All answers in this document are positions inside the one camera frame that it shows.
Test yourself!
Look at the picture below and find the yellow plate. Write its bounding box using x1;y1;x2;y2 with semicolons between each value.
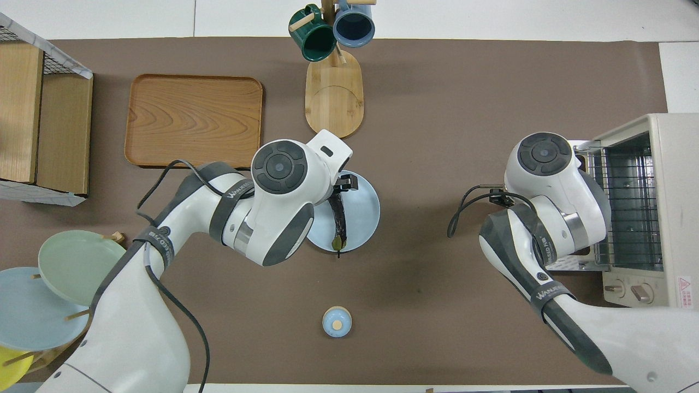
0;346;34;392

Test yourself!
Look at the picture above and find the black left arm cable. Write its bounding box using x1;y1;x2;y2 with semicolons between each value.
137;159;244;393

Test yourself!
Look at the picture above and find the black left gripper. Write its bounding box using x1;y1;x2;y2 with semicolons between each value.
331;172;359;193

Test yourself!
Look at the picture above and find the rectangular wooden tray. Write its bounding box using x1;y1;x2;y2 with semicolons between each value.
125;74;263;170

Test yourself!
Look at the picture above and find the wooden mug tree stand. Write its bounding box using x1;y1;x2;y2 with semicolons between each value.
288;0;377;139

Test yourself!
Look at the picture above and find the wooden plate rack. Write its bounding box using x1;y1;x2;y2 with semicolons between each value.
0;232;126;374

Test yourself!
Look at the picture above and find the cream toaster oven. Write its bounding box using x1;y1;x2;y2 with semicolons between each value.
593;113;699;317

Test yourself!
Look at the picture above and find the light blue racked plate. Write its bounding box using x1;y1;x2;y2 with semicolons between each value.
0;267;91;352

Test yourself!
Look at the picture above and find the dark green mug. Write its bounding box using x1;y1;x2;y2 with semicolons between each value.
288;4;337;62

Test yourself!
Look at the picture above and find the small blue white bowl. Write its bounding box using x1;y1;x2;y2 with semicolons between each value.
322;306;353;338

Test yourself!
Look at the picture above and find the large brown table mat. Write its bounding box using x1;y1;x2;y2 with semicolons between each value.
0;37;697;385

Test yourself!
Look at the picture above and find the blue mug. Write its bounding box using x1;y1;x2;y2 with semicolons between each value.
333;0;376;48

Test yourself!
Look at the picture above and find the wire and wood shelf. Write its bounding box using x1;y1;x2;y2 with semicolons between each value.
0;12;94;207

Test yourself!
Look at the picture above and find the dark purple eggplant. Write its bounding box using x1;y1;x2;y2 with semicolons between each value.
327;188;348;258

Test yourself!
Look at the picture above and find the pale green plate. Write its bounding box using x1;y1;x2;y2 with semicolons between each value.
38;230;129;307

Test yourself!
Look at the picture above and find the light blue round plate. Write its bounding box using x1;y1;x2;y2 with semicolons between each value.
306;170;381;252

